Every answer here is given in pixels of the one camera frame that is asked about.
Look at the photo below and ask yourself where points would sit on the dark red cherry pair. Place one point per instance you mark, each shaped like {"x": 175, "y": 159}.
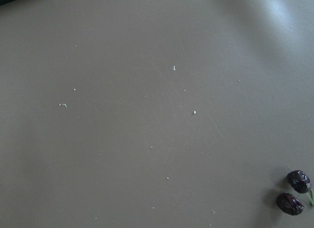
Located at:
{"x": 302, "y": 190}

